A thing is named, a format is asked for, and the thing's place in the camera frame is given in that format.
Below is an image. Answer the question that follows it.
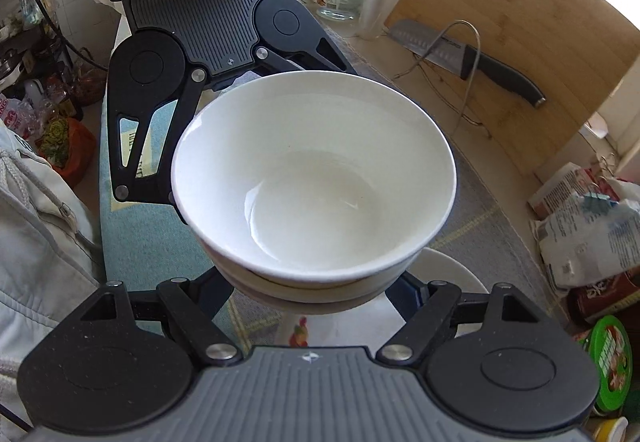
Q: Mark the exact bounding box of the red and white bag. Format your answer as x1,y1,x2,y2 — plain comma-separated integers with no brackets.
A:
527,162,601,218

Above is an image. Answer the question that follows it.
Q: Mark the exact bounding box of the white printed bag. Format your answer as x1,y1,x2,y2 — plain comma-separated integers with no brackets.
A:
537,182,640,293

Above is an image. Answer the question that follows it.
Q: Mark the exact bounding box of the person's white jacket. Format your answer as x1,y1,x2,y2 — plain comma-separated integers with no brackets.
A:
0,122,108,423

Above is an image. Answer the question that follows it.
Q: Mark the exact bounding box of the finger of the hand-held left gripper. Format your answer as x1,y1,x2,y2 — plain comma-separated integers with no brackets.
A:
252,36,361,78
111,70,208,225

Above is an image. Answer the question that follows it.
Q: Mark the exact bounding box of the dark red packet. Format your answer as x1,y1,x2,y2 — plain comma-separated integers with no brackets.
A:
567,272,640,328

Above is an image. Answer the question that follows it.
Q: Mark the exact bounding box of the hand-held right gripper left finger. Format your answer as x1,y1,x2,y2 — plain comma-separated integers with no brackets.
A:
80,267,238,365

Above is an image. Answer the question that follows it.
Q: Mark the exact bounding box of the grey and teal checked tablecloth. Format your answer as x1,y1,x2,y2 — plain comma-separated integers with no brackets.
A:
97,20,551,353

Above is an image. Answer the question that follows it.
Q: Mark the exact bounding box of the orange plastic bag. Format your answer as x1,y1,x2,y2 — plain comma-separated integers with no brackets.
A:
37,116,98,188

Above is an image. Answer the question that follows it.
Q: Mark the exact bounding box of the metal wire rack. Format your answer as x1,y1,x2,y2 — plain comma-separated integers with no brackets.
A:
392,20,493,138

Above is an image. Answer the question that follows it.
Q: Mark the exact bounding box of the yellow-lid jar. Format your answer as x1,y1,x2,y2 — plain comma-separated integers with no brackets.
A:
592,414,631,442

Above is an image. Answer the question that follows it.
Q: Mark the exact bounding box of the blue binder clip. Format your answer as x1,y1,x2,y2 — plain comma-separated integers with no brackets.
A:
582,192,618,211

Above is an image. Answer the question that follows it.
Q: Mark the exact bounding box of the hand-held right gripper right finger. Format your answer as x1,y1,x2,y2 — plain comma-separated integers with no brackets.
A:
375,272,543,365

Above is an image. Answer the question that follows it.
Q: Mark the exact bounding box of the black-handled kitchen knife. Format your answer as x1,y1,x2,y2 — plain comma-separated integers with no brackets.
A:
389,19,547,109

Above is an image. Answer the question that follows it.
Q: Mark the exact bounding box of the green-lid sauce jar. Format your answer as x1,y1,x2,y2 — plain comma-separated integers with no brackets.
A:
575,315,632,415

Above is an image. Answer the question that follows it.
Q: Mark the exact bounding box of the large white fruit-print plate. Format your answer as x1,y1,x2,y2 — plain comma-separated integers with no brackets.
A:
280,247,491,355

